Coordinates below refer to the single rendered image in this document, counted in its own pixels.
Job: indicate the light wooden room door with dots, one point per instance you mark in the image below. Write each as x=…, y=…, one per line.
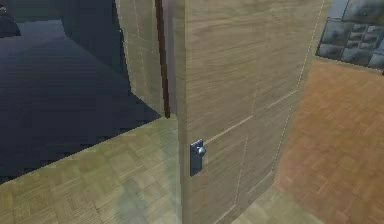
x=230, y=83

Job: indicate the grey metal door knob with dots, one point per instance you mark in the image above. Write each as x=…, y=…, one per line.
x=197, y=156

